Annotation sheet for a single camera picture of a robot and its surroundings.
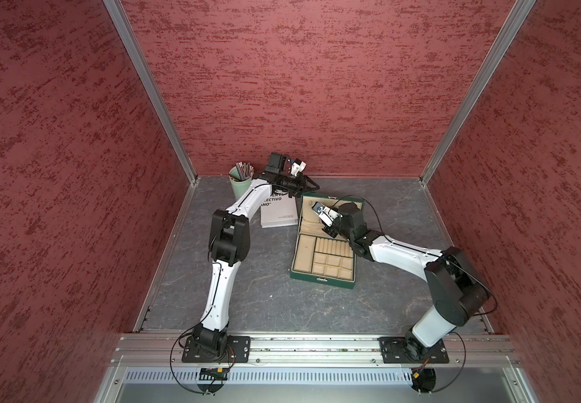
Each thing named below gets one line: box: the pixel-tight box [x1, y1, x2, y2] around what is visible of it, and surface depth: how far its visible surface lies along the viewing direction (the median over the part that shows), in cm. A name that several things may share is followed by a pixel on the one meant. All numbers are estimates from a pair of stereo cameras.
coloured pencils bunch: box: [229, 161, 254, 181], surface depth 106 cm
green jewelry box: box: [289, 192, 366, 290], surface depth 90 cm
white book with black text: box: [260, 193, 299, 229], surface depth 105 cm
